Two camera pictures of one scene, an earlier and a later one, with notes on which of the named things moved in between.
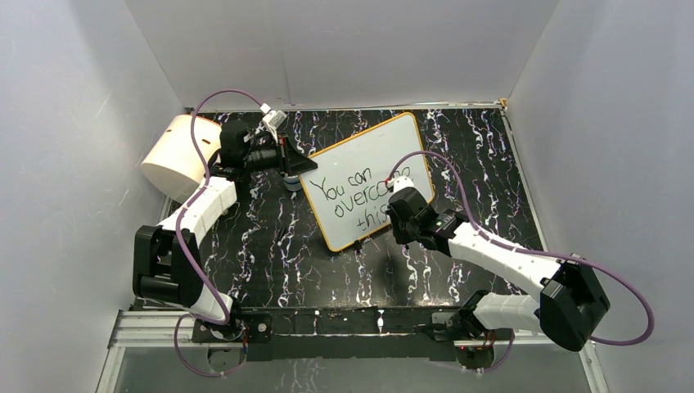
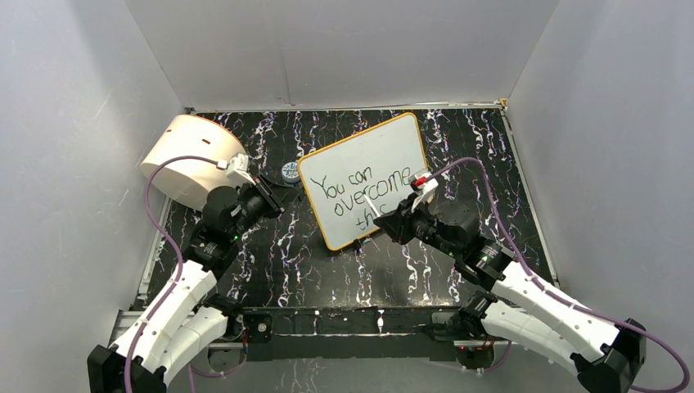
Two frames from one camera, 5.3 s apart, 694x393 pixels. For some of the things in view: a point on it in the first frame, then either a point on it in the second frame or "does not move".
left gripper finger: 298,163 → 280,195
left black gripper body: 268,158 → 255,205
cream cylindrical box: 173,162 does not move
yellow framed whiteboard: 344,184 does not move
